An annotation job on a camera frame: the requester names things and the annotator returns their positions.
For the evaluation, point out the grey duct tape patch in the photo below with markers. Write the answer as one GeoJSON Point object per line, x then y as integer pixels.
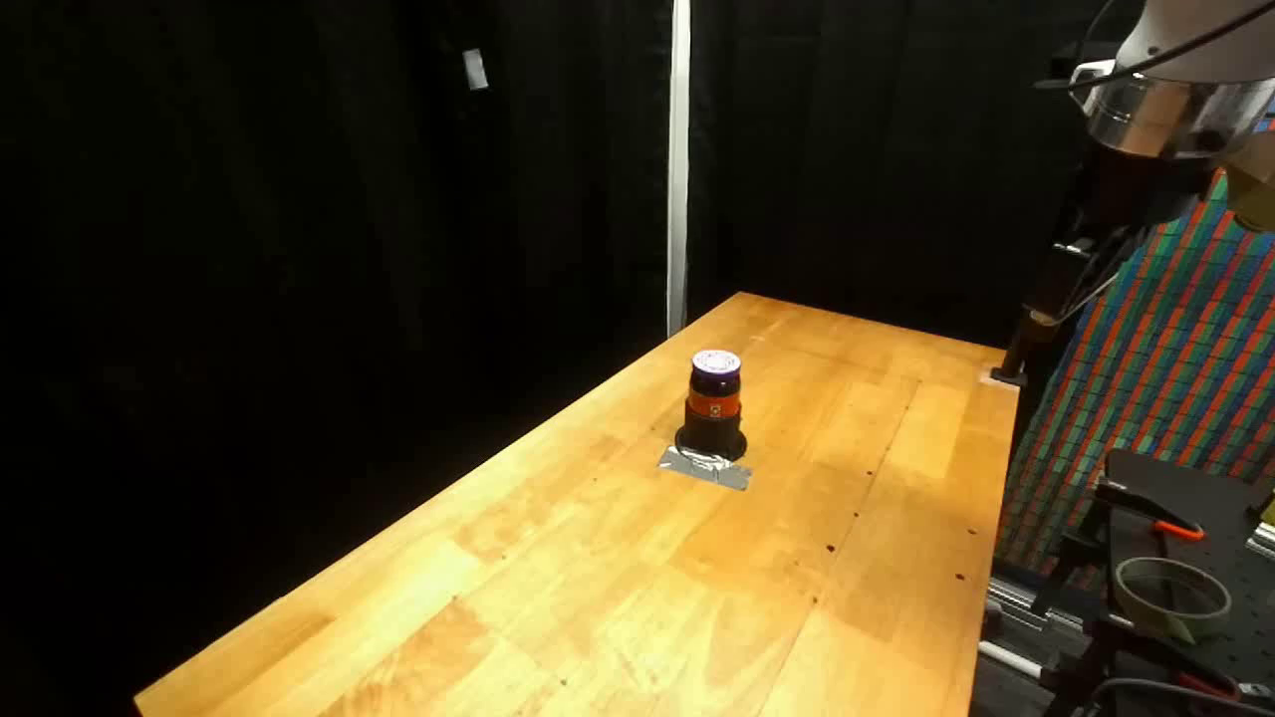
{"type": "Point", "coordinates": [702, 467]}

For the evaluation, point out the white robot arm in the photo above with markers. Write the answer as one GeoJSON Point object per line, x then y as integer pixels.
{"type": "Point", "coordinates": [1198, 54]}

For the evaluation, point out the aluminium frame rail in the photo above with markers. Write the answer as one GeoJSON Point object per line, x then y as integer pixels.
{"type": "Point", "coordinates": [1031, 630]}

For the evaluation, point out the small white tag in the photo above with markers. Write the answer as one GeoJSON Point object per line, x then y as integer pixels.
{"type": "Point", "coordinates": [476, 70]}

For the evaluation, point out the black curtain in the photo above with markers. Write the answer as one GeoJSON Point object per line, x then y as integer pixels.
{"type": "Point", "coordinates": [331, 263]}

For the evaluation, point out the yellow-green round object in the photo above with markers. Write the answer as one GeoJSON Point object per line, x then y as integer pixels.
{"type": "Point", "coordinates": [1251, 180]}

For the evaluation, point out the black perforated plate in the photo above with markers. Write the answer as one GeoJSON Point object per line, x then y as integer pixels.
{"type": "Point", "coordinates": [1198, 518]}

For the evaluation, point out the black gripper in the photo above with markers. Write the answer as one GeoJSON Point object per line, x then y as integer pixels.
{"type": "Point", "coordinates": [1081, 224]}

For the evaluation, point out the grey tape roll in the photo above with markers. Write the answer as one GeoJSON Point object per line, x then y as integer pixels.
{"type": "Point", "coordinates": [1170, 597]}

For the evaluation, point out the colourful striped cloth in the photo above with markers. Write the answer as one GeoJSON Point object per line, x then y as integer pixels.
{"type": "Point", "coordinates": [1170, 360]}

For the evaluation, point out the white vertical pole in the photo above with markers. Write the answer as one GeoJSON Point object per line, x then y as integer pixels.
{"type": "Point", "coordinates": [680, 159]}

